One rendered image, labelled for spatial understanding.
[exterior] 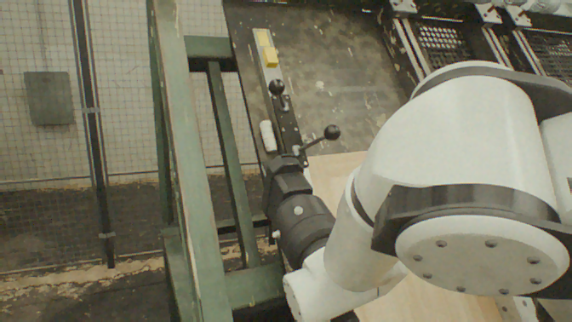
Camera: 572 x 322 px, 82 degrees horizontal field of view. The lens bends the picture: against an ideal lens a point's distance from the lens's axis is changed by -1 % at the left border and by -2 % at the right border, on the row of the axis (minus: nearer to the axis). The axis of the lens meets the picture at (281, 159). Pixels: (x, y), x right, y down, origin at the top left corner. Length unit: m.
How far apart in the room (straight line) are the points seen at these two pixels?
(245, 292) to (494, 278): 0.62
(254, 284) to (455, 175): 0.64
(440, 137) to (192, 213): 0.56
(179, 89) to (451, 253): 0.71
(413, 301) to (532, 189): 0.73
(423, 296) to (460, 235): 0.76
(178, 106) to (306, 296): 0.52
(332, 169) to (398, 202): 0.68
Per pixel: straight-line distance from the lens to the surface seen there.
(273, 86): 0.74
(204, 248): 0.68
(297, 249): 0.44
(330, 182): 0.85
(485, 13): 1.57
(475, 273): 0.21
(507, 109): 0.23
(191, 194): 0.70
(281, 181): 0.50
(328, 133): 0.74
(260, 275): 0.79
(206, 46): 1.01
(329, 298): 0.41
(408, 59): 1.18
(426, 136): 0.21
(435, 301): 0.95
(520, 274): 0.21
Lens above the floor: 1.54
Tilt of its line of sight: 14 degrees down
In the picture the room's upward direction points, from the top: straight up
